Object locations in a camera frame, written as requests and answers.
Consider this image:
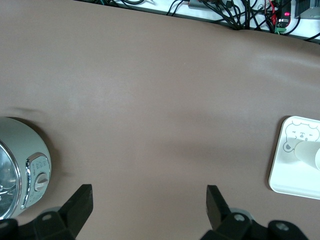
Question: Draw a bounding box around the black cable bundle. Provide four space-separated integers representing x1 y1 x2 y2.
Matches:
98 0 320 43

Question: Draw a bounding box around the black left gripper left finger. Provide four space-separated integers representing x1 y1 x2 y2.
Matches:
33 184 94 240

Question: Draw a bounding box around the glass pot lid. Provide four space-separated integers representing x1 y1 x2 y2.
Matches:
0 141 20 218

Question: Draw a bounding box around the circuit board with green terminal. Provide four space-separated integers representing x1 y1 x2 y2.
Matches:
273 0 293 35

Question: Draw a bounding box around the white IKEA cup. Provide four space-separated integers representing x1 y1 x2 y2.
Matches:
293 140 320 172

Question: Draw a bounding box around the grey-green electric cooking pot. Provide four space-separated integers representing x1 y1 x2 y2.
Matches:
0 116 53 220

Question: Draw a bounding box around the cream tray with bear print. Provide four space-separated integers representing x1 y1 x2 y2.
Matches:
268 115 320 200

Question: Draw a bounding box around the grey power supply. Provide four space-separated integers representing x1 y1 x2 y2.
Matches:
294 0 320 19

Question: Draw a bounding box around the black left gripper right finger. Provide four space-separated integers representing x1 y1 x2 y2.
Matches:
202 184 272 240

